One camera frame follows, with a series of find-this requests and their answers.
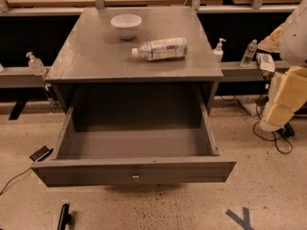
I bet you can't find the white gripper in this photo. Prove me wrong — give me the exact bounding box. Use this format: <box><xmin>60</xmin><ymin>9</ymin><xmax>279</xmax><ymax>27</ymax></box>
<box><xmin>260</xmin><ymin>66</ymin><xmax>307</xmax><ymax>131</ymax></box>

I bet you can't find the clear plastic water bottle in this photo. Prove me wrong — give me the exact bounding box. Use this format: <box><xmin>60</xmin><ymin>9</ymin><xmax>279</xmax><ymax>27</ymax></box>
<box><xmin>131</xmin><ymin>37</ymin><xmax>188</xmax><ymax>61</ymax></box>

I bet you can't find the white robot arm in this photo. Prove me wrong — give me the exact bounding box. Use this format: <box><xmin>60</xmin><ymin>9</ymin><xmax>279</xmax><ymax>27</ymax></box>
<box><xmin>258</xmin><ymin>0</ymin><xmax>307</xmax><ymax>131</ymax></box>

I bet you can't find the small clear bottle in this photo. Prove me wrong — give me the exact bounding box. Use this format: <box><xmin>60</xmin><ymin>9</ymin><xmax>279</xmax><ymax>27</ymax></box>
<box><xmin>241</xmin><ymin>39</ymin><xmax>257</xmax><ymax>67</ymax></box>

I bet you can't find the white pump dispenser bottle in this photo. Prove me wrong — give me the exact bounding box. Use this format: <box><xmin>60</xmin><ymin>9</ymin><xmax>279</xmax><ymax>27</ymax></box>
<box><xmin>213</xmin><ymin>38</ymin><xmax>225</xmax><ymax>62</ymax></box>

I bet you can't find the grey open top drawer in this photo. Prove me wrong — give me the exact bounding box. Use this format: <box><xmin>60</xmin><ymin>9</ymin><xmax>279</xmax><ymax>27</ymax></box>
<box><xmin>32</xmin><ymin>89</ymin><xmax>236</xmax><ymax>187</ymax></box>

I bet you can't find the clear pump sanitizer bottle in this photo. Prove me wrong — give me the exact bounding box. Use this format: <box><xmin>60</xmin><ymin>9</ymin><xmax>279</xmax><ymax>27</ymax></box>
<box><xmin>26</xmin><ymin>52</ymin><xmax>47</xmax><ymax>77</ymax></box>

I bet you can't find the white wipes packet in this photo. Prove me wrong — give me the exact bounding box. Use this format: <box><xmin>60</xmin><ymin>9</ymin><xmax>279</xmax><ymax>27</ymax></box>
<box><xmin>256</xmin><ymin>53</ymin><xmax>275</xmax><ymax>73</ymax></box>

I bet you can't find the blue tape cross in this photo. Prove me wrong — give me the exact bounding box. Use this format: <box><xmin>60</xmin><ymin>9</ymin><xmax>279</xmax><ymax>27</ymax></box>
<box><xmin>225</xmin><ymin>207</ymin><xmax>255</xmax><ymax>230</ymax></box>

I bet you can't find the white ceramic bowl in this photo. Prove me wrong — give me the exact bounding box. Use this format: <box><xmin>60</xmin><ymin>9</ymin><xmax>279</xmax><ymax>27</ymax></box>
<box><xmin>110</xmin><ymin>14</ymin><xmax>142</xmax><ymax>39</ymax></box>

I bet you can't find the grey wooden cabinet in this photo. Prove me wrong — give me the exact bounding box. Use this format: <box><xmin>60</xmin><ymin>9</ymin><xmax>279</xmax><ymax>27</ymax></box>
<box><xmin>47</xmin><ymin>7</ymin><xmax>223</xmax><ymax>84</ymax></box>

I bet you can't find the black phone on floor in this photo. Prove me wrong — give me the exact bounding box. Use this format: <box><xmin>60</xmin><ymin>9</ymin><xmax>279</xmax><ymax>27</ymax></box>
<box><xmin>30</xmin><ymin>146</ymin><xmax>53</xmax><ymax>162</ymax></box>

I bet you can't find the black looped cable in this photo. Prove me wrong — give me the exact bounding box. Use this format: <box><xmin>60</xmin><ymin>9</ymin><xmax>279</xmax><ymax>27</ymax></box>
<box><xmin>252</xmin><ymin>93</ymin><xmax>294</xmax><ymax>155</ymax></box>

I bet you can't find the black handle object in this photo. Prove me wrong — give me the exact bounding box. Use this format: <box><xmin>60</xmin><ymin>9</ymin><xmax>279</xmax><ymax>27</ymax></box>
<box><xmin>57</xmin><ymin>203</ymin><xmax>71</xmax><ymax>230</ymax></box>

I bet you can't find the black floor cable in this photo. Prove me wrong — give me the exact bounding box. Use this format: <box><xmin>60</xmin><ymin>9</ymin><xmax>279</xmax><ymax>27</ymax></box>
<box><xmin>0</xmin><ymin>167</ymin><xmax>33</xmax><ymax>196</ymax></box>

